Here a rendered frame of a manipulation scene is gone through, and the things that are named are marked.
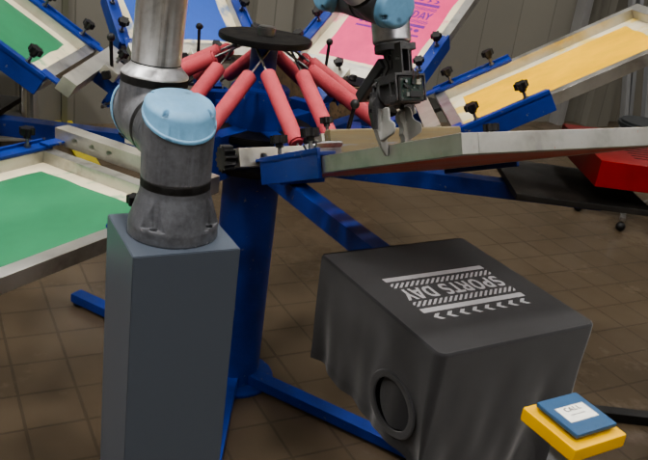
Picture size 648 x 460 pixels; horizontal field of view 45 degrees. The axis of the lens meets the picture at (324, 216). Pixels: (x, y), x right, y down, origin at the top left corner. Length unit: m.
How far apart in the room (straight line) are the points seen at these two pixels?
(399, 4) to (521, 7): 6.40
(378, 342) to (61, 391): 1.57
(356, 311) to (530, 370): 0.41
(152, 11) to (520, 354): 1.02
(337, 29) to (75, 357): 1.74
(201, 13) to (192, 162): 2.28
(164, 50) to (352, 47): 2.11
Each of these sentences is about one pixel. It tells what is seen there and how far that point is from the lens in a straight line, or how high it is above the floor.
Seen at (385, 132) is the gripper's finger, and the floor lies 1.35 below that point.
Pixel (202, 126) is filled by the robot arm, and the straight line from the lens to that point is 1.26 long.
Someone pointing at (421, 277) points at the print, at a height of 0.95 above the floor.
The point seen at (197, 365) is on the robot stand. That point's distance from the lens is 1.41.
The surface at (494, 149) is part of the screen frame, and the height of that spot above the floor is 1.38.
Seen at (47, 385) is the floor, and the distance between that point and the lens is 3.11.
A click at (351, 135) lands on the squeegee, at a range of 1.95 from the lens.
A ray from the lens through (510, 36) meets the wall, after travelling 7.76.
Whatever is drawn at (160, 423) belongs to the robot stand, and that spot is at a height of 0.87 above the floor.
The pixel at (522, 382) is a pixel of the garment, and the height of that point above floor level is 0.83.
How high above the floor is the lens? 1.75
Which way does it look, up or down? 21 degrees down
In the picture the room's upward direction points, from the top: 8 degrees clockwise
